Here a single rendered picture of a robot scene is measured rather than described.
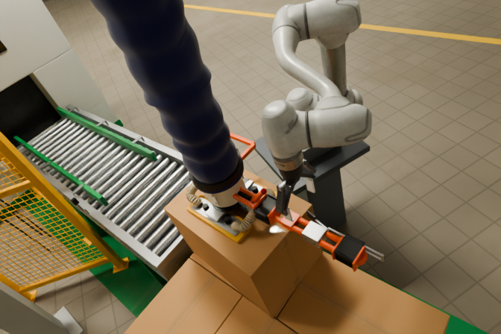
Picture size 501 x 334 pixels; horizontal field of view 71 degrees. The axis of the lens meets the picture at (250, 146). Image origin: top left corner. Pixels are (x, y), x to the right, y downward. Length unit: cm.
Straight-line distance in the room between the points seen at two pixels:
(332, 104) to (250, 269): 75
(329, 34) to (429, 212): 165
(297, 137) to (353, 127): 14
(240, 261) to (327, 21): 96
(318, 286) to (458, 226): 119
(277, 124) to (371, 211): 183
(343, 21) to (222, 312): 138
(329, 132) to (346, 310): 101
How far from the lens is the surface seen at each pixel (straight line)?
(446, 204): 275
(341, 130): 93
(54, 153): 357
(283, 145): 96
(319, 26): 136
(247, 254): 146
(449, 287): 244
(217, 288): 191
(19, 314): 267
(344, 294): 177
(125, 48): 108
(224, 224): 155
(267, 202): 140
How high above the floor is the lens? 216
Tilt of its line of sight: 40 degrees down
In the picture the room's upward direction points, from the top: 19 degrees counter-clockwise
